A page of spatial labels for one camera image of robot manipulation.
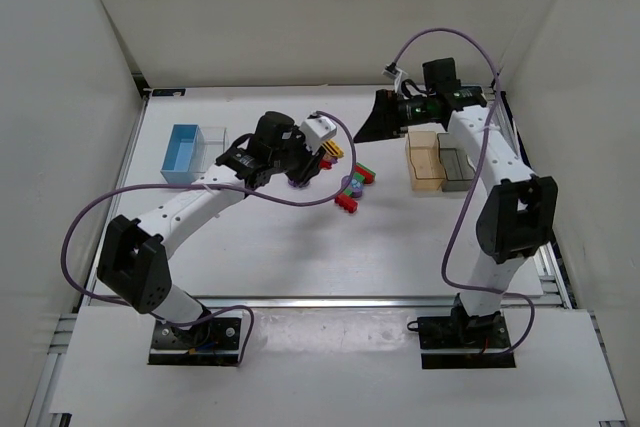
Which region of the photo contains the red comb lego brick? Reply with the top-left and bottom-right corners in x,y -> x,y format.
334,193 -> 358,214

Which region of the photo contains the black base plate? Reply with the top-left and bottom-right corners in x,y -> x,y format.
406,308 -> 516,370
147,305 -> 255,367

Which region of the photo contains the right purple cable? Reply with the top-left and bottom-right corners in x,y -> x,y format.
392,27 -> 535,354

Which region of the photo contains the purple cable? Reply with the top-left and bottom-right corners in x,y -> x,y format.
60,110 -> 357,366
392,27 -> 535,354

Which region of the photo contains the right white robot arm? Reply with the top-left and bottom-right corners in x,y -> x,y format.
355,58 -> 558,348

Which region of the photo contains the purple flower lego piece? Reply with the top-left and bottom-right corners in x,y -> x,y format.
341,173 -> 365,199

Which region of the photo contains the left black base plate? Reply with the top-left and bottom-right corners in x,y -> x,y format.
147,305 -> 255,367

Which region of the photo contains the amber transparent container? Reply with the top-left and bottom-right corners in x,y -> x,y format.
405,131 -> 446,192

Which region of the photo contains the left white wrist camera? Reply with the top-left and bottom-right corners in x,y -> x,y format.
299,113 -> 337,154

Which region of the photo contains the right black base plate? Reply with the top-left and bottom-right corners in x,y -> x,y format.
406,308 -> 516,370

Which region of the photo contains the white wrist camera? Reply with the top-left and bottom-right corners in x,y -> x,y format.
382,63 -> 404,79
299,113 -> 337,154

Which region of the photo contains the blue container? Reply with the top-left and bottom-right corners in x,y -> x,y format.
160,124 -> 205,184

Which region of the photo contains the yellow lego brick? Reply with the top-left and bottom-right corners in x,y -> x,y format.
323,140 -> 344,159

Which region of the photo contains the aluminium table frame rail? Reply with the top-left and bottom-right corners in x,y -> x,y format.
483,86 -> 578,309

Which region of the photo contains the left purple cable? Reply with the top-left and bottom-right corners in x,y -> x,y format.
60,110 -> 357,366

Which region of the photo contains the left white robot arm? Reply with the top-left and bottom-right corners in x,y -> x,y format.
97,111 -> 336,347

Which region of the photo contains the small red lego brick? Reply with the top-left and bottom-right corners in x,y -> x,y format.
320,157 -> 337,170

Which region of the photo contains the smoky grey transparent container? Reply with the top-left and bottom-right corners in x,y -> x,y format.
437,133 -> 475,192

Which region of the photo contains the purple round lego piece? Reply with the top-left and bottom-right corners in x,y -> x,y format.
287,175 -> 311,189

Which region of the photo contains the clear transparent container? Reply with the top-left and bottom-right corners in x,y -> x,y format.
199,126 -> 228,172

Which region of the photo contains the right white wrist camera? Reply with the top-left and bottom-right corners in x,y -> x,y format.
382,63 -> 404,79

